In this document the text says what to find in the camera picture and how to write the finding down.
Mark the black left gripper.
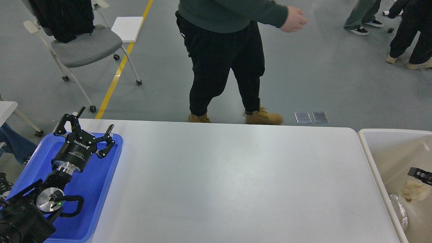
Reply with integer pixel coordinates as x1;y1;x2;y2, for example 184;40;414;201
51;114;116;173

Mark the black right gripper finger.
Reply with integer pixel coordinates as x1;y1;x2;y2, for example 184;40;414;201
407;167;432;186

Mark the brown paper ball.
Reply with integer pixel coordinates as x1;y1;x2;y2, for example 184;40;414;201
400;180;430;203

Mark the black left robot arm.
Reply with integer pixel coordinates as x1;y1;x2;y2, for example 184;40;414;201
1;110;116;243

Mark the beige plastic bin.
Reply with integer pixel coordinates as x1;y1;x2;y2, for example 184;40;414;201
358;129;432;243

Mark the crumpled clear plastic wrap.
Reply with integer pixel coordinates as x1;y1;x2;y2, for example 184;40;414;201
389;194;408;231

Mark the blue plastic tray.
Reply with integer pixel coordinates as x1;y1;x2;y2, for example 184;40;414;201
9;134;123;243

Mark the person in blue jeans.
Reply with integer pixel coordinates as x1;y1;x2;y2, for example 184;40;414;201
0;123;37;165

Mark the white side table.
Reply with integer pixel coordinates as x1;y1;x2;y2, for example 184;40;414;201
0;96;45;137

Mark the white board on floor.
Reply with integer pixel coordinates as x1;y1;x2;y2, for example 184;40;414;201
111;16;144;43

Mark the black jacket on chair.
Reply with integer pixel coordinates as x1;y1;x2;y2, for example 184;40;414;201
29;0;95;43

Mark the right metal floor plate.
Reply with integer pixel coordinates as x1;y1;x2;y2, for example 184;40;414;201
312;112;329;124

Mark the metal floor plate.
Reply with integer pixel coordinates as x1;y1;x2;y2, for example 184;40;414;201
294;112;312;124
312;112;329;124

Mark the left metal floor plate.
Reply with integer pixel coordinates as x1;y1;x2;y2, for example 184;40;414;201
294;112;312;124

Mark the person in black trousers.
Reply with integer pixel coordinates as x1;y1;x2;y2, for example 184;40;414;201
385;0;432;70

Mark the person in green sweater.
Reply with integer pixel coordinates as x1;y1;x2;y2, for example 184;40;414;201
175;0;307;126

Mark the person in grey trousers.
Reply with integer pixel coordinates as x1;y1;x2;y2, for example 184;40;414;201
344;0;383;36

